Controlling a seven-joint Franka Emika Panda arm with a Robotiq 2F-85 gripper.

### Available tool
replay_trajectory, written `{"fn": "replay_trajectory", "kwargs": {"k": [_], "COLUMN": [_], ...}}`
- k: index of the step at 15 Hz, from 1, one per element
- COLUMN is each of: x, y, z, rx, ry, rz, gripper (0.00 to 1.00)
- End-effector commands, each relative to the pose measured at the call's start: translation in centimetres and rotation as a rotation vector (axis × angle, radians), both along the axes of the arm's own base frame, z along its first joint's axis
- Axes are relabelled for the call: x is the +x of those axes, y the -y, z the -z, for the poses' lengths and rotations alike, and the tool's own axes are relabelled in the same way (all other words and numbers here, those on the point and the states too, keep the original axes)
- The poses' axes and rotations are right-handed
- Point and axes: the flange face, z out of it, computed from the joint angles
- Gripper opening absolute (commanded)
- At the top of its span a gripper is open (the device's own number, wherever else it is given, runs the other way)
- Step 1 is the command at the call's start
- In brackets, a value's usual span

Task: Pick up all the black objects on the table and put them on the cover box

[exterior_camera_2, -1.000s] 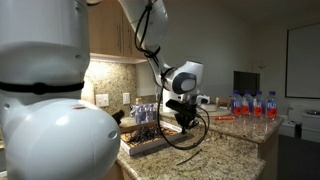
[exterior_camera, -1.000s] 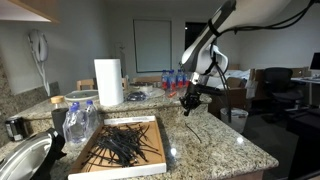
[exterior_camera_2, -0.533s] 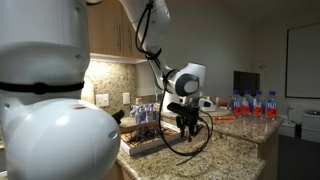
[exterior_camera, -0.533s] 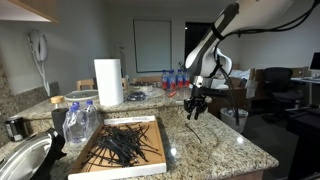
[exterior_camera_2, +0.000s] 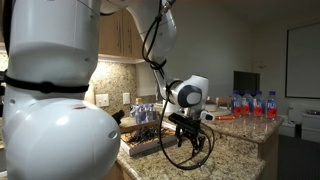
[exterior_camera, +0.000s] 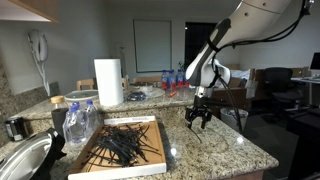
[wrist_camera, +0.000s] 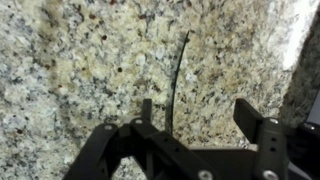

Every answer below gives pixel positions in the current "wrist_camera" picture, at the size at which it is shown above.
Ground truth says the single black zip tie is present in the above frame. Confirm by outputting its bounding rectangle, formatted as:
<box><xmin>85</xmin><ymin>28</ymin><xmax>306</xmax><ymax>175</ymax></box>
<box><xmin>165</xmin><ymin>30</ymin><xmax>191</xmax><ymax>136</ymax></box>

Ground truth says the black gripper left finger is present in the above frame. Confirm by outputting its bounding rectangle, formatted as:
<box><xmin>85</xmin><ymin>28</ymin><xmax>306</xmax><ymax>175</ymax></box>
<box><xmin>62</xmin><ymin>98</ymin><xmax>214</xmax><ymax>180</ymax></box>

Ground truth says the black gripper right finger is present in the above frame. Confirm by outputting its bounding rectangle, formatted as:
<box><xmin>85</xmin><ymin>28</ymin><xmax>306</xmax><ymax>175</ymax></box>
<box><xmin>232</xmin><ymin>97</ymin><xmax>320</xmax><ymax>180</ymax></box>

